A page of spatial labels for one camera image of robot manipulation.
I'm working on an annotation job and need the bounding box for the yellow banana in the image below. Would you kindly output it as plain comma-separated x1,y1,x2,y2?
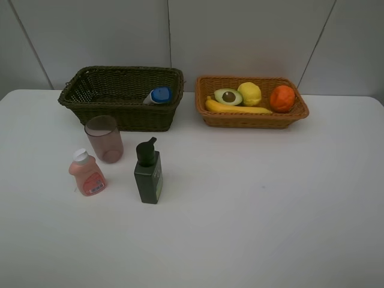
205,97,272,114

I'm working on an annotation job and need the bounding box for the dark green pump bottle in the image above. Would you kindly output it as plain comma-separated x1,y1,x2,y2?
134,137,163,204

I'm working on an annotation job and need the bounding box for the white bottle blue cap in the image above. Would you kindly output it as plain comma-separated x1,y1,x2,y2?
143,86,172,104

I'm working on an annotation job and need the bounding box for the halved avocado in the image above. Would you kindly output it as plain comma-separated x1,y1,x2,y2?
214,88,243,106

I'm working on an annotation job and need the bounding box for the yellow lemon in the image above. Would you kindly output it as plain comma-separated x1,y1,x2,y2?
238,82,262,107

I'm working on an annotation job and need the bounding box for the translucent pink plastic cup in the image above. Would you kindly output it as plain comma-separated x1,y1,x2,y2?
84,115,124,164

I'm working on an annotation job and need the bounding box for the orange tangerine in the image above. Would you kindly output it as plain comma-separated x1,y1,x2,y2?
269,85,295,113

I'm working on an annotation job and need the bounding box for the pink bottle white cap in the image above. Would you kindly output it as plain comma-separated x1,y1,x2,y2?
68,148,107,196

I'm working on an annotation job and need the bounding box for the orange wicker basket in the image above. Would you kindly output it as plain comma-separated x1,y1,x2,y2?
195,76,309,129

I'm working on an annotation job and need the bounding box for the dark brown wicker basket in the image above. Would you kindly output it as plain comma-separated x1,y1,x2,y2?
58,66,184,132

